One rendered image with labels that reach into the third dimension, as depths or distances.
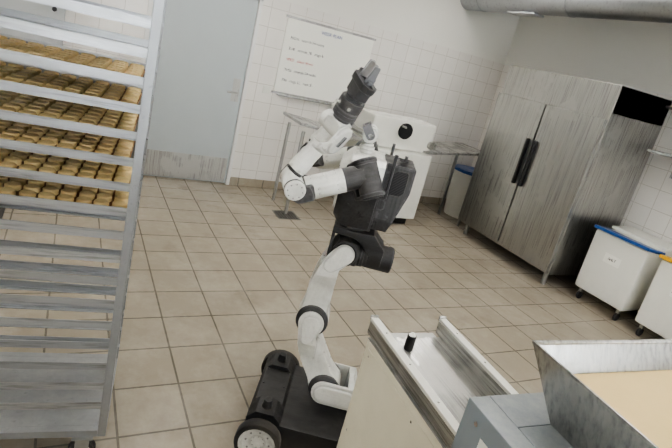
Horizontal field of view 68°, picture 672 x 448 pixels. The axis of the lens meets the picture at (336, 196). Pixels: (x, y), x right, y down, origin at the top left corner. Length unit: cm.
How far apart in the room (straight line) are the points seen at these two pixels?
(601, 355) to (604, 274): 423
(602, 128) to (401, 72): 249
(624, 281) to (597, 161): 112
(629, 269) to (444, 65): 330
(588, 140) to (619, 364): 417
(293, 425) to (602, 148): 393
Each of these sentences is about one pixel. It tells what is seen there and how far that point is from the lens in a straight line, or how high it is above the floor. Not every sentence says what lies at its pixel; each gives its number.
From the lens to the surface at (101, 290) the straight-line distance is 249.
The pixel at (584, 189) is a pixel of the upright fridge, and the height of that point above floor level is 106.
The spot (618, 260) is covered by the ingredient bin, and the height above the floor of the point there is 55.
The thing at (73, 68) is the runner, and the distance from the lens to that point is 178.
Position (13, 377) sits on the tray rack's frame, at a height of 15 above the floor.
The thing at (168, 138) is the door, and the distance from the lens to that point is 567.
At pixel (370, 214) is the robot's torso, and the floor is 116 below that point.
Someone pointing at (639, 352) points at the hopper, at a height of 130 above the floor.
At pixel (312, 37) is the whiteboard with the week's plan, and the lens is 587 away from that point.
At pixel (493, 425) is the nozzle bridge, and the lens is 103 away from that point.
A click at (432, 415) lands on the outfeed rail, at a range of 153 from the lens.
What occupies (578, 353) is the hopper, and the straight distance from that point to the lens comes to 114.
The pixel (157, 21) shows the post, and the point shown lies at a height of 170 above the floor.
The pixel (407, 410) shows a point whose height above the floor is 80.
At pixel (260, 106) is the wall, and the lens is 578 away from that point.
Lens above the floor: 174
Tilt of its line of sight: 16 degrees down
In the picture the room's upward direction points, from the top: 14 degrees clockwise
